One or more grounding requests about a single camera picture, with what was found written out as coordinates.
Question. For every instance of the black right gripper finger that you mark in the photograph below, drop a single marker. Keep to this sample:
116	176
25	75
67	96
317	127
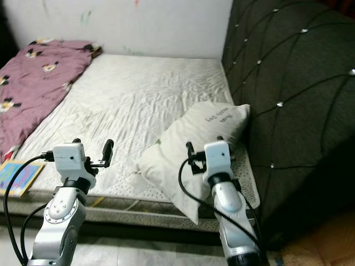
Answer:
219	138
190	153

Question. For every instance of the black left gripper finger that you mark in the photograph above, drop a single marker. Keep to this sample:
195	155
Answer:
76	141
108	152

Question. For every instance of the white pillow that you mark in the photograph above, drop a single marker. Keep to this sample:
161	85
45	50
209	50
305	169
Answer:
172	160

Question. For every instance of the colourful children's book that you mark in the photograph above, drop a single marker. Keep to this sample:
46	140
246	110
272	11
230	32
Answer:
19	177

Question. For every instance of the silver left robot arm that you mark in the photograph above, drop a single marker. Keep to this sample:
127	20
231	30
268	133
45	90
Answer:
58	227

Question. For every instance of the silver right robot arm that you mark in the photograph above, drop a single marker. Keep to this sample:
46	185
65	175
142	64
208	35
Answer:
241	227

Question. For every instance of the white quilted mattress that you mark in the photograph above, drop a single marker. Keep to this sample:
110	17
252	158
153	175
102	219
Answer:
133	94

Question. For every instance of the pink cartoon mouse blanket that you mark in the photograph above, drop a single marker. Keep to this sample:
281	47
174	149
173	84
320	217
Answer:
33	83

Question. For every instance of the dark bed base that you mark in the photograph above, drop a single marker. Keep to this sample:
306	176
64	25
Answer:
144	230

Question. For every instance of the black tufted headboard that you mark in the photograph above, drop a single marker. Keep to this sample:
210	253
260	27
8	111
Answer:
299	83

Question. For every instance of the brown floor mat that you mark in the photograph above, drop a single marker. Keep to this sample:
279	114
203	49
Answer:
321	249

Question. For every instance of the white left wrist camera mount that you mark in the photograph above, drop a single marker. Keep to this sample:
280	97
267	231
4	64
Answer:
72	159

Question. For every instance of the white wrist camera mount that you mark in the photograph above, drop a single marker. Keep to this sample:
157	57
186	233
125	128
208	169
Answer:
218	159
72	159

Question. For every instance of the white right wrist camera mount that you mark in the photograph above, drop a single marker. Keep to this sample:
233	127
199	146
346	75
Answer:
218	159

